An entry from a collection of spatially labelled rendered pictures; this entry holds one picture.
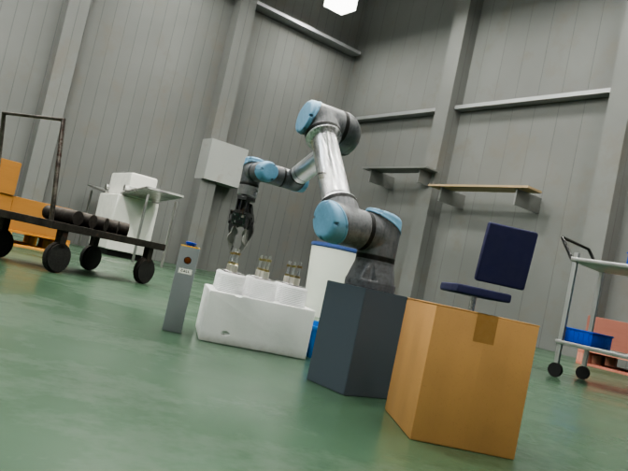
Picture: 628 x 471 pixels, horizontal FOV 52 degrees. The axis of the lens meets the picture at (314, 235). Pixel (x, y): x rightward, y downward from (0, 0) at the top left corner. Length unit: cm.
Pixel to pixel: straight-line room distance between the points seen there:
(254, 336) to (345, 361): 59
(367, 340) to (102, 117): 965
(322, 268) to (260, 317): 273
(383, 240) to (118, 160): 956
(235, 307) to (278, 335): 19
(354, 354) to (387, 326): 13
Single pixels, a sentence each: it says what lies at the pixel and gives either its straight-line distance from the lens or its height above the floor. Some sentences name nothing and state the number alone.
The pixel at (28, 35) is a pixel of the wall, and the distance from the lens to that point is 1110.
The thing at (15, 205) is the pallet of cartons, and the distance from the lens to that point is 647.
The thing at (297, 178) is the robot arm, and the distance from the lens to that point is 241.
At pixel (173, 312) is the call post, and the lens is 241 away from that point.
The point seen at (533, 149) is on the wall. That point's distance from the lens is 1004.
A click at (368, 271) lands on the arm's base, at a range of 188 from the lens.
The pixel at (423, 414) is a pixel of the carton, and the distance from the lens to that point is 149.
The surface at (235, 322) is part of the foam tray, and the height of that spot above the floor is 8.
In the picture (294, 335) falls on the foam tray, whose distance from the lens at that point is 237.
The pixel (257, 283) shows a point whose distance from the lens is 238.
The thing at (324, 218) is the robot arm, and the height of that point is 47.
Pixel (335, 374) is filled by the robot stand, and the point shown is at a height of 5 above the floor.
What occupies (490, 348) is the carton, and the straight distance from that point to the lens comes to 150.
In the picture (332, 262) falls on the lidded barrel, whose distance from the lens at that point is 502.
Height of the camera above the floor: 30
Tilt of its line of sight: 4 degrees up
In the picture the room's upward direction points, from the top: 12 degrees clockwise
